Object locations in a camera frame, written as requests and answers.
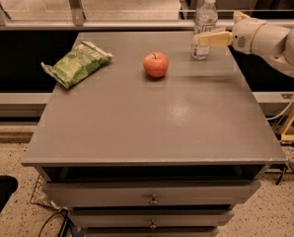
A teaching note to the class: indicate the grey drawer cabinet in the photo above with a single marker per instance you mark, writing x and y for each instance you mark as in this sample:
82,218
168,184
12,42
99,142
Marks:
200,122

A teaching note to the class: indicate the red apple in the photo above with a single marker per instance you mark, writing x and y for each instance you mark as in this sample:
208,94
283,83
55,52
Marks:
156,64

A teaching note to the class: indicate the middle grey drawer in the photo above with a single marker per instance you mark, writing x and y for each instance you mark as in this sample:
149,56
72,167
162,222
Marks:
150,218

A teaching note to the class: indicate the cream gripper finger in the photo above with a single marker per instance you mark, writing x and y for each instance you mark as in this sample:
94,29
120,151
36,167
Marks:
239,16
218,39

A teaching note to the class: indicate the top grey drawer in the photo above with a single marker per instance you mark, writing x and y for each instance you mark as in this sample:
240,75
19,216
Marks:
150,193

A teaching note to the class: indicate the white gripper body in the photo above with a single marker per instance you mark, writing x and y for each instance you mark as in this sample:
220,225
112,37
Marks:
243,36

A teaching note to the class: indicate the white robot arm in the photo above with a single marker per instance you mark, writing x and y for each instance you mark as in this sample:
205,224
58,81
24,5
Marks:
274,44

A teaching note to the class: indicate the metal railing frame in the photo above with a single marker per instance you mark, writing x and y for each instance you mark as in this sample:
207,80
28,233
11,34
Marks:
77,14

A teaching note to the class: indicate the green chip bag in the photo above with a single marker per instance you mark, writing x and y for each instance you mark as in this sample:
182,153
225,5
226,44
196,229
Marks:
80,62

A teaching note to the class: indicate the wire mesh basket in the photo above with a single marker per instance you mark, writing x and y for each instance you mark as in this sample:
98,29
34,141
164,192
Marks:
39,197

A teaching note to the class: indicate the clear blue plastic water bottle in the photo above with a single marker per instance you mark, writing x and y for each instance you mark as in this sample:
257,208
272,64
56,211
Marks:
205,21

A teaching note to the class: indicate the grey drawer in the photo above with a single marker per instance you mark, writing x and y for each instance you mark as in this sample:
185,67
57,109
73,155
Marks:
150,218
150,193

